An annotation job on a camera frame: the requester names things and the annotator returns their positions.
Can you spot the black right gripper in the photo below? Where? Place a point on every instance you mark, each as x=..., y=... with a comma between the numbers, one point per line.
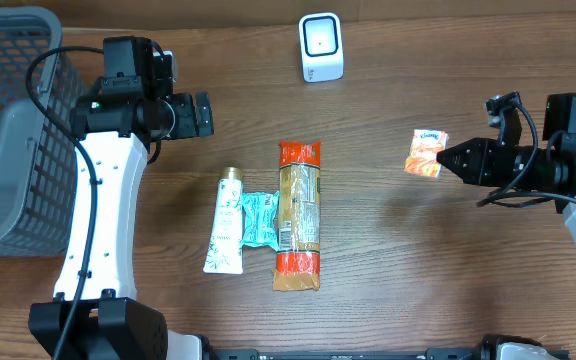
x=478, y=163

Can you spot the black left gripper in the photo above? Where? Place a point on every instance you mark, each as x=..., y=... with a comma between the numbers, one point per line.
x=201, y=115

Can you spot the small orange sachet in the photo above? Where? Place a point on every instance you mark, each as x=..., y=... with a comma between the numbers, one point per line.
x=422, y=157

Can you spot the teal snack packet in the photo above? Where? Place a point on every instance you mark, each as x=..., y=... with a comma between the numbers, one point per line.
x=260, y=212

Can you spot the white tube with gold cap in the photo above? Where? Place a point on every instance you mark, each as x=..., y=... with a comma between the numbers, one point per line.
x=224, y=254

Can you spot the orange long noodle packet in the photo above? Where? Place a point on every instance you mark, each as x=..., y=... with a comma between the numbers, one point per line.
x=299, y=208

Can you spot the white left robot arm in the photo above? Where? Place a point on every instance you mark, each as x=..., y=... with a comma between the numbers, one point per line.
x=94, y=313

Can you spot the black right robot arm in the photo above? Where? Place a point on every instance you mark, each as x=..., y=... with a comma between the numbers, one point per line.
x=557, y=172

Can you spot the white barcode scanner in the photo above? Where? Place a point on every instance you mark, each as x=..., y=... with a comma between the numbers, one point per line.
x=321, y=47

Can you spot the brown cardboard backdrop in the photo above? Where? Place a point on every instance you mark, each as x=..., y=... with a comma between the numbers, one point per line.
x=182, y=14

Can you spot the grey plastic shopping basket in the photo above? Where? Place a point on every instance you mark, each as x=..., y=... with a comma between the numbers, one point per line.
x=37, y=163

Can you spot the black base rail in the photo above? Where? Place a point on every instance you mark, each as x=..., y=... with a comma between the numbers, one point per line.
x=479, y=353

